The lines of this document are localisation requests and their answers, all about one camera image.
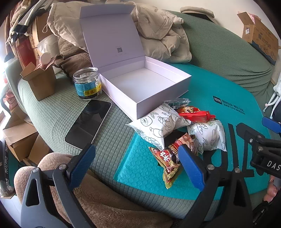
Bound flattened cardboard boxes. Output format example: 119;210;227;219
3;111;53;167

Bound printed cardboard box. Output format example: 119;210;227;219
237;11;280;66

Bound white printed bread packet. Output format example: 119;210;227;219
126;104;191;150
187;120;227;155

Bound green covered sofa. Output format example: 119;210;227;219
4;10;275;220

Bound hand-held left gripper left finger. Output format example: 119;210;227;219
21;143;97;228

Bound beige padded jacket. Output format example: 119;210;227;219
47;0;193;64

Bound person's right hand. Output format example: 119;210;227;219
263;175;281;202

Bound teal bubble mailer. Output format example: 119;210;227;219
114;62;272;196

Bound white gift box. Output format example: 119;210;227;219
79;5;192;120

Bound beige cushion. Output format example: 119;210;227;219
179;6;215;17

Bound brown plush blanket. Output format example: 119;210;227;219
14;152;176;228

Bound white plastic bag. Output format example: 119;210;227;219
36;34;59;58

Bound tall cardboard box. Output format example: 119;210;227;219
29;12;51;61

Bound brown striped pillow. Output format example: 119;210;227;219
54;36;94;78

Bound white drawstring cloth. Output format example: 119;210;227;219
264;81;281;120

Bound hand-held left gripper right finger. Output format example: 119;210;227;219
178;143;254;228

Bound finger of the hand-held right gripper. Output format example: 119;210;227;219
236;122;266;144
262;117;281;132

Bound small open cardboard box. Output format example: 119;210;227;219
20;62;57;102

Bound clear plastic stand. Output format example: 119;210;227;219
163;98;190;109

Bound heap of clothes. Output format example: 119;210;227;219
5;0;54;39

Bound clear jar with blue label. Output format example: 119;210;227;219
73;67;103;99

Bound red box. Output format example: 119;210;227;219
16;36;37;69

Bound black lettered strap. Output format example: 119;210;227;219
3;140;12;189

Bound black smartphone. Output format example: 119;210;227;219
64;99;112;150

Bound brown red snack packet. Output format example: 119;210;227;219
149;133;199;189

